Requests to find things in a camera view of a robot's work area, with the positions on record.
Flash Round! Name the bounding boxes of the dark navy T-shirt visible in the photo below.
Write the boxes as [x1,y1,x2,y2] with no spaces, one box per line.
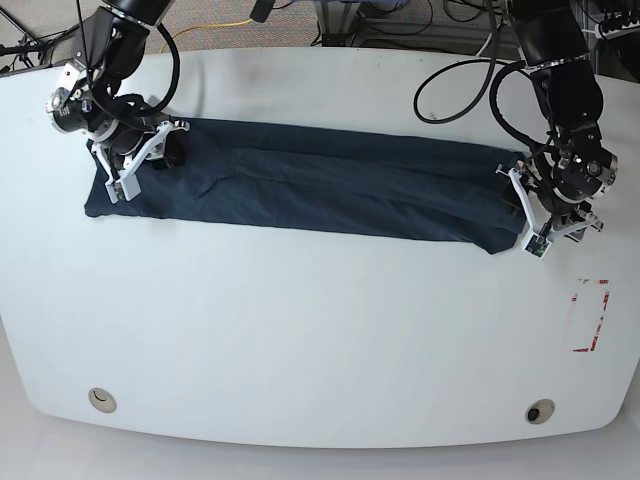
[84,118,526,254]

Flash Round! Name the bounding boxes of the left table cable grommet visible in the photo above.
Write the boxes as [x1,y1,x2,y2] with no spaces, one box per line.
[88,388,117,414]

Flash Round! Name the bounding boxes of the aluminium frame stand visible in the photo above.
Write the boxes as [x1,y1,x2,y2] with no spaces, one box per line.
[312,1,364,47]

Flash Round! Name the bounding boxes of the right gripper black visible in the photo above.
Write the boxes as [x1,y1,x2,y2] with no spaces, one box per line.
[92,117,186,170]

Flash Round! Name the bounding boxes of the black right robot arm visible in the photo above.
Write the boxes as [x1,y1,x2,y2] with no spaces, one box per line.
[46,1,180,171]

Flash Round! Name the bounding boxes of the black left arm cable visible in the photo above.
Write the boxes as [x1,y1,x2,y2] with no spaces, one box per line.
[413,0,556,166]

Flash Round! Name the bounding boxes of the black tripod legs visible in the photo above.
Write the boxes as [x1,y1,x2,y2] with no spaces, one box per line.
[1,5,79,76]

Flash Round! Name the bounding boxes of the right table cable grommet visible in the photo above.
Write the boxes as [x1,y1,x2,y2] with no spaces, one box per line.
[525,399,555,425]

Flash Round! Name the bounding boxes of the table cable grommet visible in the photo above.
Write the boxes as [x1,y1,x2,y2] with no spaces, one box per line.
[88,388,117,414]
[525,399,555,425]

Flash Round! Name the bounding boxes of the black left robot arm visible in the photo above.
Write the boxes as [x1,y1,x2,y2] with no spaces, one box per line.
[505,1,618,216]

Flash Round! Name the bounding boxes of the yellow cable on floor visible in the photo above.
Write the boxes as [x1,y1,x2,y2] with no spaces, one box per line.
[159,17,251,54]

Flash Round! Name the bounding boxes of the white power strip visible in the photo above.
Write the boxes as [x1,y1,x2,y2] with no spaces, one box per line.
[595,9,639,40]

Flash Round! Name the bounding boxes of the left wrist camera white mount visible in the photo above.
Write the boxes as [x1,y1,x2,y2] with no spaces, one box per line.
[496,164,604,260]

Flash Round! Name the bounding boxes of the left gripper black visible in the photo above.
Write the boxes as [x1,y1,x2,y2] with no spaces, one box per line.
[503,169,595,220]

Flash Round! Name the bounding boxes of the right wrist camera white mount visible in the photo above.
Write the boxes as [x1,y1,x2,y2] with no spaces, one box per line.
[90,117,191,204]

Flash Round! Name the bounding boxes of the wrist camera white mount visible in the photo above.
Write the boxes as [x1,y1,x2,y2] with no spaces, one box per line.
[90,117,191,204]
[496,164,604,260]

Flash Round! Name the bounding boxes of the red tape rectangle marking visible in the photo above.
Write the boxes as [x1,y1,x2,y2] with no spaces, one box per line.
[566,279,612,353]

